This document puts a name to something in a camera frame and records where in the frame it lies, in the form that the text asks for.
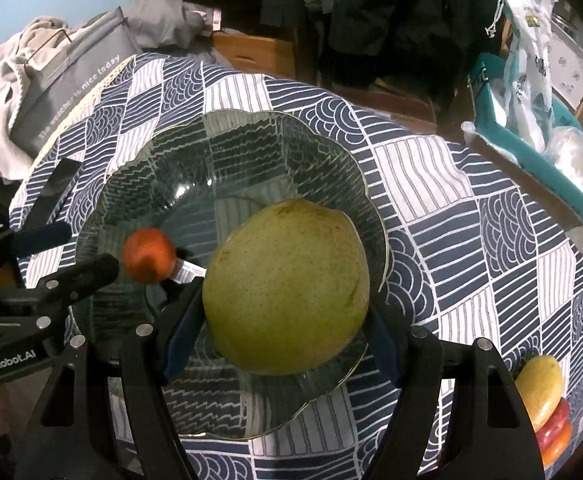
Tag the black phone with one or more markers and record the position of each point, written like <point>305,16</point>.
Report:
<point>53,190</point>

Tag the tall white plastic bag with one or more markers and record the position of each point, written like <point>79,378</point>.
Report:
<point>529,60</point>

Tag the scalloped glass bowl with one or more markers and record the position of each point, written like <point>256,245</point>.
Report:
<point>196,170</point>

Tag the wooden drawer box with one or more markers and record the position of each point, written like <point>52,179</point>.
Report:
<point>256,55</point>

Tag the small tangerine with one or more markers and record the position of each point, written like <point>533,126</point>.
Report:
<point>149,255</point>

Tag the teal lined cardboard box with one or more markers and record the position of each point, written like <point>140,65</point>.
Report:
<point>536,165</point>

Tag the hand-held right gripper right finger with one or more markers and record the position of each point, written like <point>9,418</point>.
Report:
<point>384,347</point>

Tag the grey storage bag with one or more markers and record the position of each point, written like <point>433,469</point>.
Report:
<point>81,75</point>

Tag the white sticker label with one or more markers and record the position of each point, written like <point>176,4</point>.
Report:
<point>189,271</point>

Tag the beige crumpled cloth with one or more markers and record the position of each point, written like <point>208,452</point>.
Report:
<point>1,85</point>

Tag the yellow mango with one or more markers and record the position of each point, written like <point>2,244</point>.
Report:
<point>539,385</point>

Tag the wooden shelf unit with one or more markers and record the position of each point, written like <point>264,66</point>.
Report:
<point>574,65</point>

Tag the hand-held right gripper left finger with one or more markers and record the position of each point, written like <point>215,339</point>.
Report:
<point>184,325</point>

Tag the red apple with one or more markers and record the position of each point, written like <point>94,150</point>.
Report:
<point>557,422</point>

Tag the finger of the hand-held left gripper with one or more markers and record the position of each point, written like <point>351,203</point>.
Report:
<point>41,238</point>
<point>86,272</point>

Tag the orange round object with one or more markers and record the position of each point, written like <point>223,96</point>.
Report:
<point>2,276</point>

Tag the green pear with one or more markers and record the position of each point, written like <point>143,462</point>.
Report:
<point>286,290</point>

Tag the orange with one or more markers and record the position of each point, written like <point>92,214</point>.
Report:
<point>560,445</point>

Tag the grey crumpled garment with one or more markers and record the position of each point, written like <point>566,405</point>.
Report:
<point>161,20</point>

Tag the clear plastic bag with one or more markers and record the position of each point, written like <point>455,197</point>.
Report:
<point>576,165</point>

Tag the dark hanging clothes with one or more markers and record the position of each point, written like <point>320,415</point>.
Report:
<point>396,20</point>

